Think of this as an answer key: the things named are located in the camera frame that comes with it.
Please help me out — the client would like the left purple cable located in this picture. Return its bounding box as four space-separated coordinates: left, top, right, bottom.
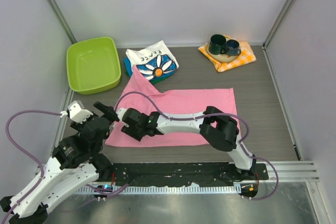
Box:
0 110 129 224

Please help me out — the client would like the orange checkered cloth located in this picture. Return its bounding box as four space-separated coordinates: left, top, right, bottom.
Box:
198 34 256 72

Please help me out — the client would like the white daisy print t shirt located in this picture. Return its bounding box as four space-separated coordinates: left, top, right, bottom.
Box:
125 40 179 80

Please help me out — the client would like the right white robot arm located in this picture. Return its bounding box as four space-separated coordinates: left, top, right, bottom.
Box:
117 106 256 179

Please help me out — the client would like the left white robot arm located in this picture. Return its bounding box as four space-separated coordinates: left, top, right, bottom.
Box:
1 101 119 223

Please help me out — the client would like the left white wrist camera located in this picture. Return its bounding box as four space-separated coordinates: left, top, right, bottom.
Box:
60 100 93 124

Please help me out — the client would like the blue folded t shirt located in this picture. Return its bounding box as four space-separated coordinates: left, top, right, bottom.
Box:
123 58 174 76

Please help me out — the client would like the pink t shirt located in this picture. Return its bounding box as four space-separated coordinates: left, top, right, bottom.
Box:
105 70 237 147

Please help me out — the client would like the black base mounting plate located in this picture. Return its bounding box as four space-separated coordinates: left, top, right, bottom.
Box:
100 162 269 187

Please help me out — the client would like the dark green mug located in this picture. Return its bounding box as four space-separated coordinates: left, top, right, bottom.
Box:
208 34 227 55

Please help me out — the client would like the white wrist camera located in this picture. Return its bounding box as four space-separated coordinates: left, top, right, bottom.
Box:
116 108 127 121
60 100 93 124

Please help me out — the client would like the lime green plastic tub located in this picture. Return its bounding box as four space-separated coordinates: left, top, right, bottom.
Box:
66 37 121 95

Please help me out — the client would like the dark blue mug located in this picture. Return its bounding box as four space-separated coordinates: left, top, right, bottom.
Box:
226 39 241 56

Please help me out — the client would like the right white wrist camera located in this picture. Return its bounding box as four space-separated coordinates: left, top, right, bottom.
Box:
116 108 127 121

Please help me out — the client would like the slotted white cable duct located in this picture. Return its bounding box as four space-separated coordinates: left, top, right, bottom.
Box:
76 182 242 195

